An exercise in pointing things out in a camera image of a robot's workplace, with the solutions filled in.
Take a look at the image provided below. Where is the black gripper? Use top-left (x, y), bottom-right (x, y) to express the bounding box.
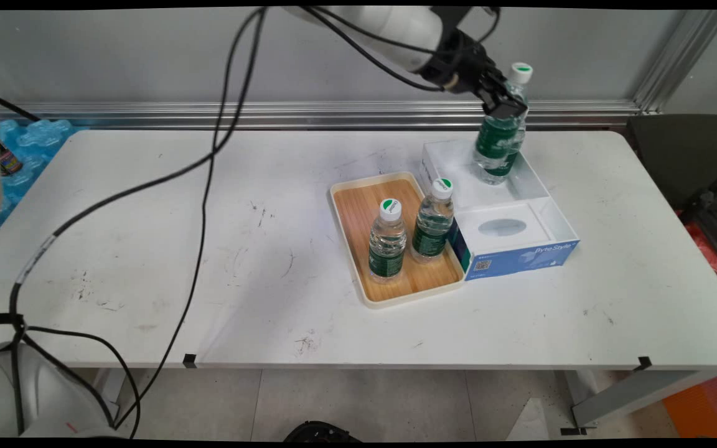
top-left (421, 28), bottom-right (528, 120)

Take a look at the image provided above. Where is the clear water bottle green label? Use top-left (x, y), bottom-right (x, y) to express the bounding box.
top-left (411, 178), bottom-right (456, 264)
top-left (473, 115), bottom-right (519, 186)
top-left (500, 62), bottom-right (533, 178)
top-left (368, 198), bottom-right (408, 284)

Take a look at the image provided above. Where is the white open cardboard box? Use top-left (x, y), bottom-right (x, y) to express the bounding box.
top-left (419, 137), bottom-right (553, 213)

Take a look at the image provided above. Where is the blue and white tissue box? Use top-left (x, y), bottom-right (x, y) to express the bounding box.
top-left (446, 198), bottom-right (581, 282)

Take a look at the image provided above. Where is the dark grey chair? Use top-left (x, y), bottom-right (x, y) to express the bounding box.
top-left (626, 114), bottom-right (717, 212)

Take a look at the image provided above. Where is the cream tray with wood base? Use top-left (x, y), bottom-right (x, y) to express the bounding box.
top-left (329, 171), bottom-right (466, 310)

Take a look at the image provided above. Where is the red plastic bag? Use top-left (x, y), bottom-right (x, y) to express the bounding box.
top-left (676, 210), bottom-right (717, 288)

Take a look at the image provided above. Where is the white table leg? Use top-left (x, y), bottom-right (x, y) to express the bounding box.
top-left (559, 370), bottom-right (717, 431)

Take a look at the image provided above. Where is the orange box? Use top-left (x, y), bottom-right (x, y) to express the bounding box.
top-left (662, 371), bottom-right (717, 439)

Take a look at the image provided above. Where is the black round object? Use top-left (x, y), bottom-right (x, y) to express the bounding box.
top-left (283, 421), bottom-right (362, 444)

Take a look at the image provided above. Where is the blue wrapped water bottle pack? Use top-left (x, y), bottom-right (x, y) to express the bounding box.
top-left (0, 118), bottom-right (78, 250)

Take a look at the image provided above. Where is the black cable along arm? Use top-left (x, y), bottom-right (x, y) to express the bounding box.
top-left (312, 6), bottom-right (501, 57)
top-left (301, 6), bottom-right (449, 93)

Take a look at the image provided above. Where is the horizontal aluminium frame rail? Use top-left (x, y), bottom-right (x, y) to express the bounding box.
top-left (0, 101), bottom-right (645, 130)

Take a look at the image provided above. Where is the slanted aluminium frame profile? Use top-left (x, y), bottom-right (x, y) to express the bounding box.
top-left (632, 9), bottom-right (717, 116)

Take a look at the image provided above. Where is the thin black cable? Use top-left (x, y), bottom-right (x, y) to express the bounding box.
top-left (113, 6), bottom-right (266, 433)

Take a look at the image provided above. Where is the thick black cable white tape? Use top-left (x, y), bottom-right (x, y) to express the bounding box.
top-left (9, 6), bottom-right (269, 436)

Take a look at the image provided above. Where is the black cable loop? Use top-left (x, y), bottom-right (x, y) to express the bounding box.
top-left (0, 314), bottom-right (143, 439)

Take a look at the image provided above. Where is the short black cable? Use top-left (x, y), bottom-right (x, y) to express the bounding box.
top-left (0, 89), bottom-right (43, 123)

